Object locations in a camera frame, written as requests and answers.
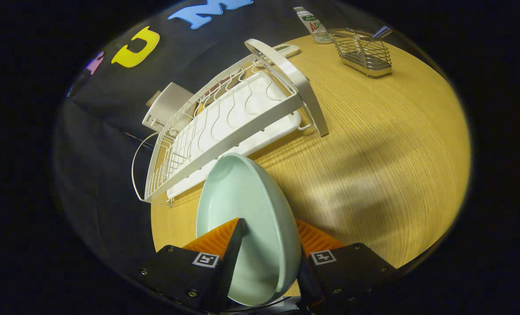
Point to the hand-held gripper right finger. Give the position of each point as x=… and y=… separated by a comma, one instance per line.
x=351, y=271

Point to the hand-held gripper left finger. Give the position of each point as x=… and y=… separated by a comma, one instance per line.
x=233, y=262

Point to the light green plate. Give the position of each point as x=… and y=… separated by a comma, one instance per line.
x=242, y=197

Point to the white-tipped metal spoon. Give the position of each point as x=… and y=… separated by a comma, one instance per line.
x=382, y=32

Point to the white drip tray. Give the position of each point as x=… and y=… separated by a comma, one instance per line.
x=225, y=127

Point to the white toaster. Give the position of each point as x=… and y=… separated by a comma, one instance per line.
x=168, y=105

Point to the brown toast slice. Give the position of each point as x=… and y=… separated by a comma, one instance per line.
x=153, y=98

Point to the white divided tray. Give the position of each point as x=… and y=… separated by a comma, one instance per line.
x=288, y=50

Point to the white green-label bottle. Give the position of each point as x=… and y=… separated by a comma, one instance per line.
x=316, y=28

